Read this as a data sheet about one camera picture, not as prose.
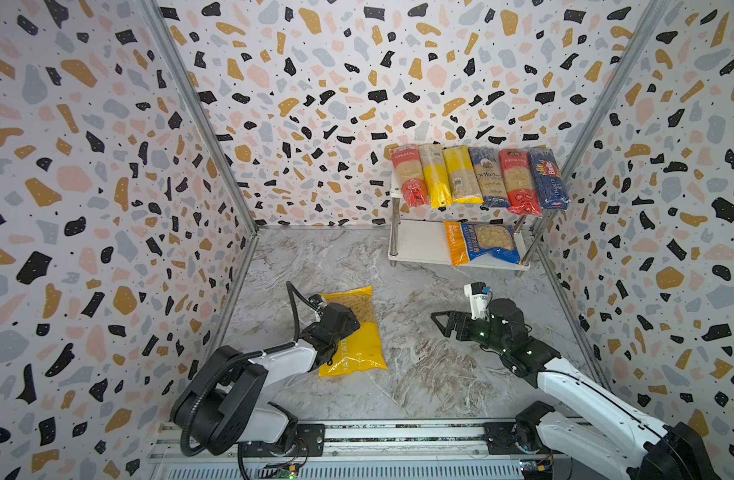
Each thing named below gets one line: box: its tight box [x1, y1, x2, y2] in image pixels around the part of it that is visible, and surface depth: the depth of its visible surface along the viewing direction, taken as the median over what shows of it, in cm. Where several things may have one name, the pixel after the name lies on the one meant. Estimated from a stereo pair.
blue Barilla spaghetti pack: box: [528, 148, 570, 211], surface depth 82 cm
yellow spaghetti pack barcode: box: [418, 143, 453, 209], surface depth 83 cm
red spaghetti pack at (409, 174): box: [392, 144, 429, 208], surface depth 85 cm
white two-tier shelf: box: [388, 170, 569, 277], surface depth 106 cm
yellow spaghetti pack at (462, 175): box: [442, 146, 484, 204], surface depth 84 cm
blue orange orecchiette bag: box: [444, 221, 521, 266], surface depth 105 cm
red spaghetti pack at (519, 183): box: [498, 149, 543, 216], surface depth 83 cm
